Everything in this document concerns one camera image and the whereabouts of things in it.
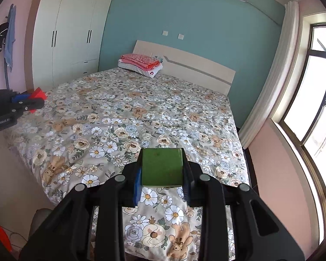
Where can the floral bed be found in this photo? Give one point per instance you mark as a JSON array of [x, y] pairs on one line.
[[138, 119]]

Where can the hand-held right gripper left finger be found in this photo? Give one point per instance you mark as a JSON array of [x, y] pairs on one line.
[[137, 185]]

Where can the blue hanging garment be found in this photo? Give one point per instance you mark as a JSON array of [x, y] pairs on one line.
[[10, 38]]

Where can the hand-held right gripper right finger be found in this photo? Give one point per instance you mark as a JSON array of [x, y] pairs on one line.
[[186, 193]]

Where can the white air conditioner pipe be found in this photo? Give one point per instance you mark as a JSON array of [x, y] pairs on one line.
[[266, 13]]

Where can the beige bed headboard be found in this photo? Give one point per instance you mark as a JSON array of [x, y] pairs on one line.
[[195, 70]]

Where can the red box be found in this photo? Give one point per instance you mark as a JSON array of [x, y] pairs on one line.
[[39, 93]]

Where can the white pillow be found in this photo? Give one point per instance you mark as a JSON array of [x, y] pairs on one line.
[[149, 73]]

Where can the white wall switch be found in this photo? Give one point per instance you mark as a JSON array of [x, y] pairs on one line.
[[165, 33], [181, 36]]

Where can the green box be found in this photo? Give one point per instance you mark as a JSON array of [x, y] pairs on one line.
[[161, 168]]

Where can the folded pink blanket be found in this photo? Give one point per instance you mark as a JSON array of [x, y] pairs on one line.
[[138, 59]]

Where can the gold-framed window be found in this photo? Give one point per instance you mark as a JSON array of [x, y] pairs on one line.
[[307, 100]]

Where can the white wardrobe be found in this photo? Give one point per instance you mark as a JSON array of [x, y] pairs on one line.
[[70, 32]]

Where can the white curtain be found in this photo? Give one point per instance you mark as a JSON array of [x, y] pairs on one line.
[[277, 68]]

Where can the orange plastic item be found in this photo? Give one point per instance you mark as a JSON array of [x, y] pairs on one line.
[[2, 238]]

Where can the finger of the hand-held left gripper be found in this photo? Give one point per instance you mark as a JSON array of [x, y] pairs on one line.
[[32, 104], [20, 98]]

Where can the black hanging garment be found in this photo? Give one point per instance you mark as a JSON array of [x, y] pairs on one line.
[[1, 35]]

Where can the grey coat stand pole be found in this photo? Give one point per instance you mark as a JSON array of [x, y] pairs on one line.
[[7, 78]]

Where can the grey round container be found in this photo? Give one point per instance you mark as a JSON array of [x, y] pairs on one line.
[[40, 220]]

